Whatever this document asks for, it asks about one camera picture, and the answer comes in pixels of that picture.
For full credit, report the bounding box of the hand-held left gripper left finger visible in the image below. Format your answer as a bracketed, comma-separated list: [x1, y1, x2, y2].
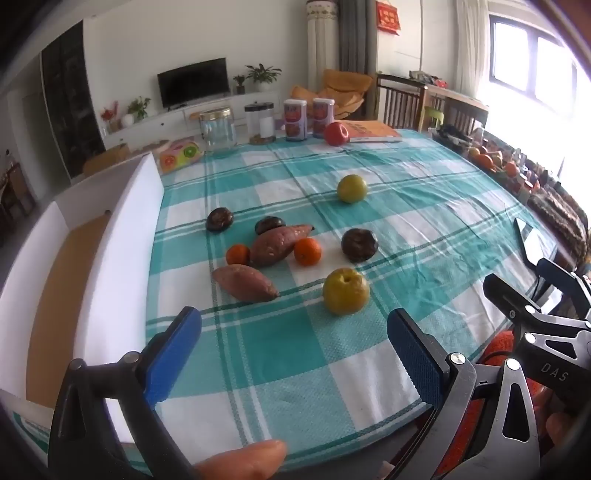
[48, 305, 204, 480]

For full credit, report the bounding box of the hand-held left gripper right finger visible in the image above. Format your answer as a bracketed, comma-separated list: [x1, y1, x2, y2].
[386, 308, 541, 480]

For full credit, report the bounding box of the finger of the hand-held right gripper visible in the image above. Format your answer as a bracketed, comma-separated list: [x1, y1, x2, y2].
[536, 257, 591, 320]
[482, 273, 591, 407]

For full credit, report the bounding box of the yellow-green round fruit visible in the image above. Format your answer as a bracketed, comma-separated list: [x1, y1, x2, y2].
[337, 174, 369, 204]
[322, 268, 371, 316]

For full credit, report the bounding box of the sweet potato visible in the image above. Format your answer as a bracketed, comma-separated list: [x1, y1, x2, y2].
[250, 224, 315, 268]
[212, 265, 281, 304]

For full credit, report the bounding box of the white foam box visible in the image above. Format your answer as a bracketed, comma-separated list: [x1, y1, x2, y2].
[0, 152, 166, 444]

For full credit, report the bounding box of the dark mushroom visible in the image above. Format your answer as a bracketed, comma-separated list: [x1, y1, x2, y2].
[255, 216, 286, 235]
[205, 208, 234, 232]
[341, 228, 379, 264]

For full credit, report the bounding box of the small orange tangerine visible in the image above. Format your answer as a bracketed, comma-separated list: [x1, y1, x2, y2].
[226, 244, 251, 267]
[294, 237, 323, 267]

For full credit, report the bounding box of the person's left hand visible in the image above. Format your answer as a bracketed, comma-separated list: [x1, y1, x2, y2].
[196, 439, 288, 480]

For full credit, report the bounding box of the person's right hand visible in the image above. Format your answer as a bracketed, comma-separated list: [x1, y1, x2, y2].
[540, 410, 575, 460]

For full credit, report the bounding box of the orange-red clothing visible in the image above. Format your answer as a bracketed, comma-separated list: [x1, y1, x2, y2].
[462, 329, 591, 478]

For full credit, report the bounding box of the black phone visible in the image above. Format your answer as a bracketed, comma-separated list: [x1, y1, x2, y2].
[514, 217, 557, 269]

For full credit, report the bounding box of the patterned brown blanket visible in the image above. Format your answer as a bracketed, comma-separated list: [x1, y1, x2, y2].
[526, 189, 591, 273]

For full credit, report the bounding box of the teal checked tablecloth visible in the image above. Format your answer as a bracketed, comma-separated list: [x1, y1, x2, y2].
[124, 127, 559, 467]

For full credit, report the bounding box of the row of assorted goods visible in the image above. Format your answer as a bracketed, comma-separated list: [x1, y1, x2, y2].
[434, 124, 568, 204]

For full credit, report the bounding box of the fruit print pouch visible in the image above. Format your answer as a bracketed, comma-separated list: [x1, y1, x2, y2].
[158, 141, 205, 174]

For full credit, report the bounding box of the wooden dining table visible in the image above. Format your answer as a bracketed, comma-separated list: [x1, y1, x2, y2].
[418, 85, 490, 137]

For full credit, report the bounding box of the green plastic stool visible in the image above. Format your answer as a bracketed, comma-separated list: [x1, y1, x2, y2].
[422, 106, 445, 132]

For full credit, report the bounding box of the orange book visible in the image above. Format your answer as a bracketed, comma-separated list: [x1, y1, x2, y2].
[344, 120, 403, 143]

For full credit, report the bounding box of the dark framed window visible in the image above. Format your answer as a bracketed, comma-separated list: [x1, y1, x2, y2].
[487, 14, 583, 112]

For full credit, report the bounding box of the red apple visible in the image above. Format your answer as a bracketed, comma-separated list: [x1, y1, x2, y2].
[323, 122, 350, 147]

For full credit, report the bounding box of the glass jar with gold lid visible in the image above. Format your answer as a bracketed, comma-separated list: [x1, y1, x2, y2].
[198, 107, 238, 153]

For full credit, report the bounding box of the white low cabinet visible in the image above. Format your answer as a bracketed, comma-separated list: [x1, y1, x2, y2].
[99, 90, 282, 151]

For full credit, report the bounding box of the dark wooden chair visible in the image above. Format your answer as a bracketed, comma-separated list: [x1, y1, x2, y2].
[375, 74, 428, 130]

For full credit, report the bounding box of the clear jar with black lid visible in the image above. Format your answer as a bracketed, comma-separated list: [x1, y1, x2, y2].
[244, 102, 277, 145]

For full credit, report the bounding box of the red labelled tin can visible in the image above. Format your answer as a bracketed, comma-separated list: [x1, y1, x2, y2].
[283, 99, 308, 141]
[312, 98, 335, 139]

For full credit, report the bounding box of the red flower bouquet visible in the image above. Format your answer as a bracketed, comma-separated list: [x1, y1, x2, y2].
[100, 102, 120, 134]

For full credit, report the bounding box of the leafy green potted plant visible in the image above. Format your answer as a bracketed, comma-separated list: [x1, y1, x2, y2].
[127, 97, 152, 123]

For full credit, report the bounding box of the white curtain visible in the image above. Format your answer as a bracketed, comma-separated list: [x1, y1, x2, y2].
[455, 0, 492, 97]

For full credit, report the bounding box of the orange armchair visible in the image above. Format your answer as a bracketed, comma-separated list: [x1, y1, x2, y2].
[291, 69, 374, 121]

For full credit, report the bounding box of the dark glass cabinet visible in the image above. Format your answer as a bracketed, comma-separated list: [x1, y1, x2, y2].
[41, 21, 107, 181]

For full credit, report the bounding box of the black television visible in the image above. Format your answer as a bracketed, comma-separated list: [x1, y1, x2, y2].
[157, 58, 229, 110]

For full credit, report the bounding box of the large green potted plant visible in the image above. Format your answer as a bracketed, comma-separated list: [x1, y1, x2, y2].
[245, 64, 282, 92]

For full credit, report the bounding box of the grey curtain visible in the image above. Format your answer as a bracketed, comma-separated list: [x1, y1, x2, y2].
[338, 0, 379, 77]

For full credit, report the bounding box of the white standing air conditioner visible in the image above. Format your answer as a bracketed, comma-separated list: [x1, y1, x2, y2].
[305, 0, 340, 88]

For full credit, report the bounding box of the red wall hanging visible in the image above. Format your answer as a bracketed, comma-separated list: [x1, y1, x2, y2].
[376, 1, 402, 35]

